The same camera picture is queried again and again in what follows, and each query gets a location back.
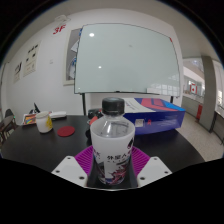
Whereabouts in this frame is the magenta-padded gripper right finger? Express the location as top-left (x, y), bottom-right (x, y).
top-left (128, 145), bottom-right (173, 188)

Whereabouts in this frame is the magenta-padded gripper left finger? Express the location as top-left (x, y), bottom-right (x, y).
top-left (51, 145), bottom-right (98, 188)

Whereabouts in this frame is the clear bottle with printed label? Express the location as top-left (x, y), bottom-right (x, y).
top-left (89, 97), bottom-right (136, 186)

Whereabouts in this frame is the flat round red coaster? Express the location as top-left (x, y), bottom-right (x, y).
top-left (56, 125), bottom-right (76, 138)

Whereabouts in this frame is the blue and white cardboard box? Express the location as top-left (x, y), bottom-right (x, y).
top-left (121, 97), bottom-right (186, 136)

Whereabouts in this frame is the white flat device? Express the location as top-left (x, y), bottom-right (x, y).
top-left (49, 110), bottom-right (68, 120)

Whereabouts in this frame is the black and red power drill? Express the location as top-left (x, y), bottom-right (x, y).
top-left (85, 107), bottom-right (105, 139)

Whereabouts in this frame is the black flag with white print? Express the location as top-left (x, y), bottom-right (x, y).
top-left (33, 102), bottom-right (42, 114)

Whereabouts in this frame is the dark wooden chair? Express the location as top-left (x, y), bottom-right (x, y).
top-left (0, 108), bottom-right (17, 141)

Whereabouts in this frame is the grey framed notice board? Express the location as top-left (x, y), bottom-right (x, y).
top-left (63, 27), bottom-right (83, 86)

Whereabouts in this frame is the whiteboard on black stand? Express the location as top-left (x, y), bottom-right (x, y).
top-left (73, 23), bottom-right (181, 116)

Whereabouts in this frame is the small white wall poster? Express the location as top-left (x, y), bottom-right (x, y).
top-left (13, 61), bottom-right (23, 84)

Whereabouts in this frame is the large white wall poster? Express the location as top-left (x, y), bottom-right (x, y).
top-left (22, 41), bottom-right (42, 78)

